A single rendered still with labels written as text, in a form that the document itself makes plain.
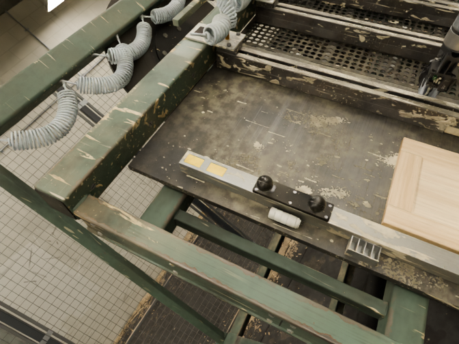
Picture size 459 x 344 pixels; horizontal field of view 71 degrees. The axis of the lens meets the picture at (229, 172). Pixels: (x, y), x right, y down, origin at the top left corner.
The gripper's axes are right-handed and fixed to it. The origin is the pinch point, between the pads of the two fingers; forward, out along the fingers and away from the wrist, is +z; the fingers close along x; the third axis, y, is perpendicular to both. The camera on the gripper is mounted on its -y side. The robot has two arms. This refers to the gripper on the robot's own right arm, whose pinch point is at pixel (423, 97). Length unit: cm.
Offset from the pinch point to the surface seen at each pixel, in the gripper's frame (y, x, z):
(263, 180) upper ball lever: 61, -31, -14
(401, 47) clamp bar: -23.6, -11.4, -1.0
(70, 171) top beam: 76, -76, -8
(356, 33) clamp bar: -23.6, -28.1, -2.3
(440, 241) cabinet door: 50, 10, 0
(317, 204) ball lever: 62, -19, -14
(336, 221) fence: 57, -13, -2
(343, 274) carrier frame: 5, 14, 145
